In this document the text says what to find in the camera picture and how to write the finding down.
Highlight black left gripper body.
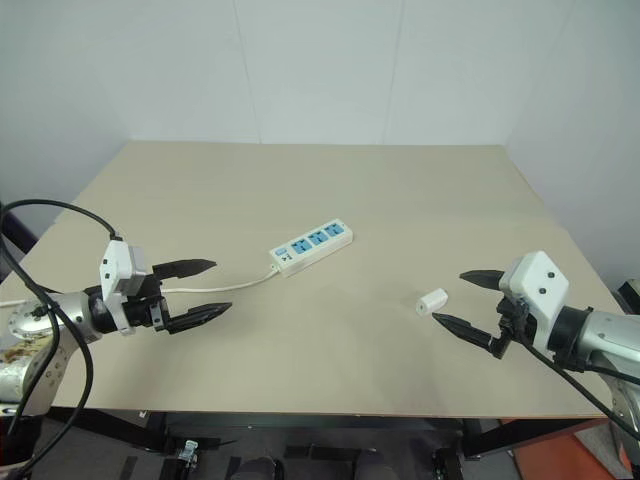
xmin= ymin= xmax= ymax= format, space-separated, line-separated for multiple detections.
xmin=122 ymin=271 xmax=172 ymax=336

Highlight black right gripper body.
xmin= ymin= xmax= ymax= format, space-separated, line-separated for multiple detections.
xmin=490 ymin=296 xmax=536 ymax=361

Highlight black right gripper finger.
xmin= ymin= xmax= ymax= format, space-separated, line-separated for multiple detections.
xmin=459 ymin=269 xmax=507 ymax=292
xmin=431 ymin=313 xmax=502 ymax=352

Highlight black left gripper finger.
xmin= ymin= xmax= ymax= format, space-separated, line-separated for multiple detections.
xmin=167 ymin=301 xmax=234 ymax=336
xmin=152 ymin=258 xmax=218 ymax=283

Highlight white plug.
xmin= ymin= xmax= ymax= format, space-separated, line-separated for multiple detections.
xmin=415 ymin=287 xmax=449 ymax=317

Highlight white power strip blue sockets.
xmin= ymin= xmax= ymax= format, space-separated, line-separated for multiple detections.
xmin=269 ymin=218 xmax=355 ymax=278

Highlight metal caster wheel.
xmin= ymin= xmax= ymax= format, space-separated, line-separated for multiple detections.
xmin=176 ymin=438 xmax=201 ymax=470

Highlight red floor mat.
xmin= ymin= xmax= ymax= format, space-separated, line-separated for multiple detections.
xmin=508 ymin=428 xmax=624 ymax=480

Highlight white power strip cord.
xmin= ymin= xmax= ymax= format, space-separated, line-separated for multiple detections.
xmin=0 ymin=263 xmax=281 ymax=307

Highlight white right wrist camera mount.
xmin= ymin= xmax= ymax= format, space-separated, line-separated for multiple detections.
xmin=498 ymin=250 xmax=571 ymax=362

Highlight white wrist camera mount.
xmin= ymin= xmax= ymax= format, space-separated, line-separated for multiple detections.
xmin=498 ymin=250 xmax=571 ymax=362
xmin=98 ymin=239 xmax=151 ymax=337

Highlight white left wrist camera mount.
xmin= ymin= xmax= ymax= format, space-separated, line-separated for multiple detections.
xmin=98 ymin=239 xmax=151 ymax=337

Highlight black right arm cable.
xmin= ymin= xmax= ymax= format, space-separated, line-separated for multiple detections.
xmin=519 ymin=335 xmax=640 ymax=441

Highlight black table frame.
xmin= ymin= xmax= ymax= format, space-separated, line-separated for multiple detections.
xmin=44 ymin=405 xmax=619 ymax=464

